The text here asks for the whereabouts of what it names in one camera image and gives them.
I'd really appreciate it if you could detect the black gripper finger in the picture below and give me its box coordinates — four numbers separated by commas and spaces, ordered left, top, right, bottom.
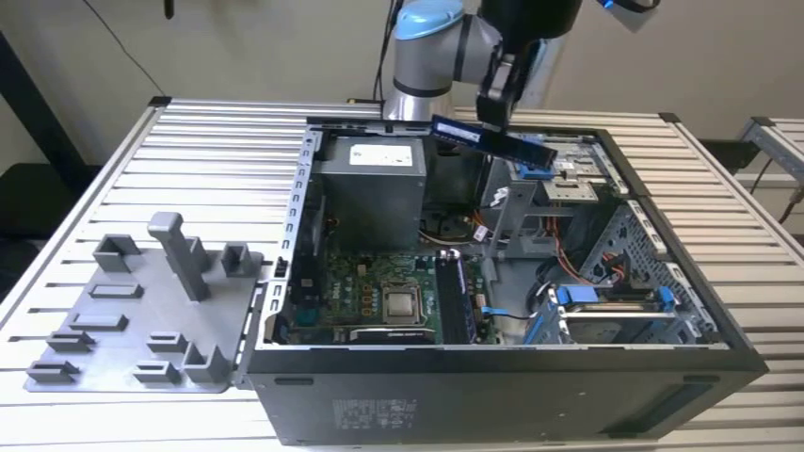
473, 51, 528, 135
516, 39, 548, 103

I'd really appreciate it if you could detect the blue RAM stick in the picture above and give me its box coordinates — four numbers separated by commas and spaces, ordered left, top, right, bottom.
429, 113, 560, 167

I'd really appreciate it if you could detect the black RAM slot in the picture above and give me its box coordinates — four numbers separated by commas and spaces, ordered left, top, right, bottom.
437, 256, 463, 344

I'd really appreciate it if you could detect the blue drive bay latch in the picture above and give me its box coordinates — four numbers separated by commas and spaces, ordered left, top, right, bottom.
509, 134, 555, 182

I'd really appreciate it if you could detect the grey metal drive cage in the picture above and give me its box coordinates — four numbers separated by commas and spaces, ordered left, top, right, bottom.
480, 140, 629, 259

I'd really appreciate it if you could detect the black cooler fan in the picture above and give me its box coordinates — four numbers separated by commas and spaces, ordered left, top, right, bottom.
419, 210, 480, 245

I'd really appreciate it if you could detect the grey power supply unit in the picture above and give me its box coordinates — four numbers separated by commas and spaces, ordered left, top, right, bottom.
312, 137, 429, 251

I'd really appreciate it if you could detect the metal socket cover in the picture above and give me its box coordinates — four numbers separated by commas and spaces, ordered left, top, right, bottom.
377, 282, 424, 326

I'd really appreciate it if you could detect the metal slat side table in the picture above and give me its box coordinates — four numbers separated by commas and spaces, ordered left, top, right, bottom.
731, 115, 804, 189

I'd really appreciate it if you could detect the hard disk in blue carrier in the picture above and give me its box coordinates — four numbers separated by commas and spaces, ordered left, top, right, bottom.
525, 283, 685, 346

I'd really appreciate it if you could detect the green motherboard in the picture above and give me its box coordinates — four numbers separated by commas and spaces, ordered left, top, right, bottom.
279, 249, 504, 345

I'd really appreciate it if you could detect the silver CPU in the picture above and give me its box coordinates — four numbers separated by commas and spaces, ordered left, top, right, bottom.
383, 290, 421, 324

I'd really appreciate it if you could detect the black PC case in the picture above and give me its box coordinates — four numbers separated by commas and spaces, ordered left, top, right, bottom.
235, 114, 772, 447

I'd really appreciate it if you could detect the grey parts rack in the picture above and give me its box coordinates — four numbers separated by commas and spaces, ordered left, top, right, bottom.
23, 211, 265, 394

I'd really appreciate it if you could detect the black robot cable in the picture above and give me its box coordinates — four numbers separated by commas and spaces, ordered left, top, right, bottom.
373, 0, 404, 104

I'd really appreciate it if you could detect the thin black wall cable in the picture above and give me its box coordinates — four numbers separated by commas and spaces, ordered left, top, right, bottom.
80, 0, 169, 100

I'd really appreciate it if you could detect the black frame post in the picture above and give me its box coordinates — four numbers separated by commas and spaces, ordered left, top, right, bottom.
0, 30, 87, 169

